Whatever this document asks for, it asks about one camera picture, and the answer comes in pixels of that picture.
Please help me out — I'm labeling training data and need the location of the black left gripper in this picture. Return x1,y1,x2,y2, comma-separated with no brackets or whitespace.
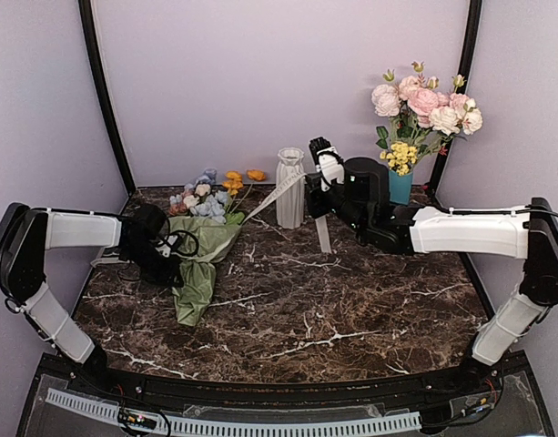
121,241,184,288

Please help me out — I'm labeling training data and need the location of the white printed ribbon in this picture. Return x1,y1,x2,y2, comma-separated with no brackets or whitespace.
243,170,305,229

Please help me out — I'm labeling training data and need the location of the green wrapping paper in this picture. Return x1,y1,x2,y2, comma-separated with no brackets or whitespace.
169,216,241,327

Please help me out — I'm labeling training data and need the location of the blue orange flower bouquet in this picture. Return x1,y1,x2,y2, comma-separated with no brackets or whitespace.
168,169,267,225

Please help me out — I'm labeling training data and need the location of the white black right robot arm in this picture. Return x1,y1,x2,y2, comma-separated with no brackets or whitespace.
305,137,558,395

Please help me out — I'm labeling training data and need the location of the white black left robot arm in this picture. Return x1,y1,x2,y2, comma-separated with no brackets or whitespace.
0,202,183,397

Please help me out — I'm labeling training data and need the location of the white ribbed vase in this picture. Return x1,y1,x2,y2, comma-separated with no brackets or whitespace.
276,147,305,229

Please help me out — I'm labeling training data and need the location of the blue ceramic vase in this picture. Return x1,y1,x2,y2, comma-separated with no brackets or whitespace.
389,169,413,206

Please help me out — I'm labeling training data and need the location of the yellow and pink flower bunch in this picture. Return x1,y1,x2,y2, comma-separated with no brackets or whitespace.
371,62,483,175

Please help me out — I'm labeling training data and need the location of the white slotted cable duct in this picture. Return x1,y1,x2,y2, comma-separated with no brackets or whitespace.
46,388,421,436

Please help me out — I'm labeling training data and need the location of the black right frame post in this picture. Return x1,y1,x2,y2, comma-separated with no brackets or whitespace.
424,0,483,197

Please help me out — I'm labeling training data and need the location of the black frame post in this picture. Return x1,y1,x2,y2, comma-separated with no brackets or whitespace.
424,0,483,197
77,0,137,195

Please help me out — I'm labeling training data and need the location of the black left frame post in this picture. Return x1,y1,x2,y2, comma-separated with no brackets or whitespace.
77,0,137,195

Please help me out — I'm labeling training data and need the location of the black front frame rail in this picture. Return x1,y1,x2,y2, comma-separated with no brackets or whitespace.
34,352,528,411

